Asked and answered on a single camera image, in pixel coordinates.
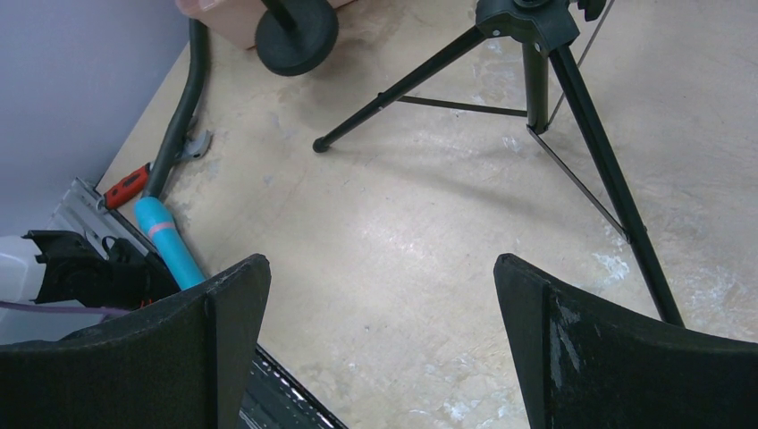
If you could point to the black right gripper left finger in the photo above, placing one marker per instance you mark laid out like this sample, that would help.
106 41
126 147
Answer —
182 362

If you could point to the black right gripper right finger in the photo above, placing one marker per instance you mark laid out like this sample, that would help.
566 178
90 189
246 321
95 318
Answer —
585 362

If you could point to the black folding music stand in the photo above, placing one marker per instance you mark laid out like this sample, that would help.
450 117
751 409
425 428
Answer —
545 30

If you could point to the black microphone desk stand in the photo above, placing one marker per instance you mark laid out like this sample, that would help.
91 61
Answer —
294 37

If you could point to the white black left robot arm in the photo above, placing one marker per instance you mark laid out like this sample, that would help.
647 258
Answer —
43 267

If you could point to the pink translucent plastic case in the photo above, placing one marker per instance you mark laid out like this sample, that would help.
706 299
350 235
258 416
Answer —
235 21

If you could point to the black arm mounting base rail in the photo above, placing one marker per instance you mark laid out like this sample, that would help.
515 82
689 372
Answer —
274 398

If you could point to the red handled pliers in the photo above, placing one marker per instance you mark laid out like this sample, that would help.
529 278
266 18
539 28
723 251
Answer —
133 184

